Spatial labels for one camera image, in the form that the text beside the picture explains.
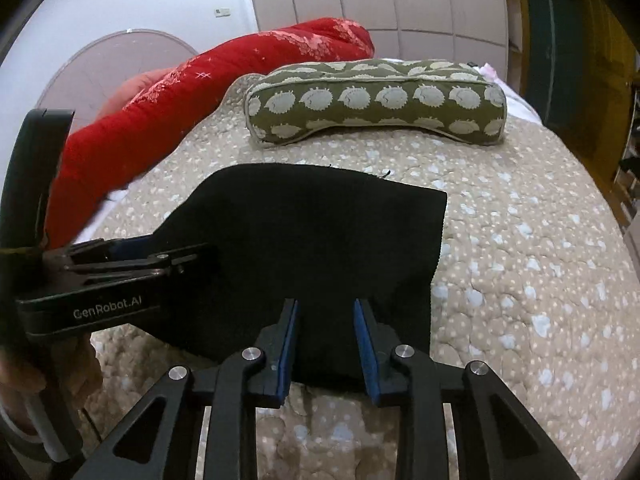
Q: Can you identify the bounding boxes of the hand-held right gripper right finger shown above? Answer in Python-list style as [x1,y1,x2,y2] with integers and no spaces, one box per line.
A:
[352,298,581,480]

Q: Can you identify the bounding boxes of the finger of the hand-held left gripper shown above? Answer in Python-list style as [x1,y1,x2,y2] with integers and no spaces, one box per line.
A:
[67,236,165,263]
[65,242,218,283]

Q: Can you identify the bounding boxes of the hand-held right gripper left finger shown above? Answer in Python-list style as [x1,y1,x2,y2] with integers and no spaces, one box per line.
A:
[72,298,301,480]

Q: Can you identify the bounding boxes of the black pants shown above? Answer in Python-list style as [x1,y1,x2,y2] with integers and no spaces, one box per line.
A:
[150,162,448,391]

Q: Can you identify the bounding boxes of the person's left hand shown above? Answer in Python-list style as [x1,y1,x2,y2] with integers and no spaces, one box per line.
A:
[0,335,103,438]

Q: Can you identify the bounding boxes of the long red pillow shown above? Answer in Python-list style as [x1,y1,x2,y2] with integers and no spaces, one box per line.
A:
[45,17,376,251]

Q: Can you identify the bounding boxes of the pink pillow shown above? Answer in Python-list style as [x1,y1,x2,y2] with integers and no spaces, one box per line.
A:
[97,69,166,128]

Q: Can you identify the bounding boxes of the beige dotted quilt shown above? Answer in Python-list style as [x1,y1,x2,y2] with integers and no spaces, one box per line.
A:
[75,72,640,480]

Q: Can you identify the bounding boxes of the round white fan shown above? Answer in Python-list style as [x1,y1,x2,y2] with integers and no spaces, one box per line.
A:
[42,29,201,128]

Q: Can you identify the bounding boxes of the green patterned pillow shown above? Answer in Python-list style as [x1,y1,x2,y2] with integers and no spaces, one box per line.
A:
[243,58,508,150]

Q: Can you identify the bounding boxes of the wooden shelf unit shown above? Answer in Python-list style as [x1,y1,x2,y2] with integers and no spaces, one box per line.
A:
[580,0,640,241]

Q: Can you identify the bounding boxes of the white wardrobe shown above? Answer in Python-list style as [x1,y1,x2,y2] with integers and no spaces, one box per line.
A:
[244,0,511,92]

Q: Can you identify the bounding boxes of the dark green door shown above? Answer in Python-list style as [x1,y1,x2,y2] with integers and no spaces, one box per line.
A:
[520,0,601,131]

